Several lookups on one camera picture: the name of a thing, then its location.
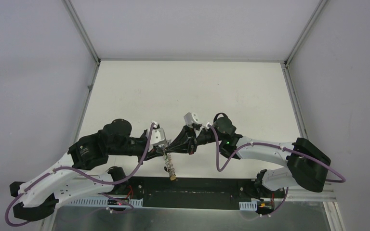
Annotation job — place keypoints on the right electronics board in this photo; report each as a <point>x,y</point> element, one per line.
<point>265,208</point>

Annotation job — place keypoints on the electronics board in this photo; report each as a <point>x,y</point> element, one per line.
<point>265,208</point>
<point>117,202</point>

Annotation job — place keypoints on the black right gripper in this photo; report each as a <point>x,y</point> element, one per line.
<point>186,142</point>

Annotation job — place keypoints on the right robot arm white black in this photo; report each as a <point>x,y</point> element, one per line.
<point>301,162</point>

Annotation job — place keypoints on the left electronics board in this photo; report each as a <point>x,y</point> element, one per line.
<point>117,202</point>

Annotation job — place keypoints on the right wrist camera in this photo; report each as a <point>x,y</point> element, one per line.
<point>191,119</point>

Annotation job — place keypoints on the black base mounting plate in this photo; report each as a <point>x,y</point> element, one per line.
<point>196,193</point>

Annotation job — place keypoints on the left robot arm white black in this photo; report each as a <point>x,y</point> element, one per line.
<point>68,178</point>

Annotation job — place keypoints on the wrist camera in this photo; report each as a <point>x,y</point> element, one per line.
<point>191,119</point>
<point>155,136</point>

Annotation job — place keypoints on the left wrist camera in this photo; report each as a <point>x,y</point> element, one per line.
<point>155,136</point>

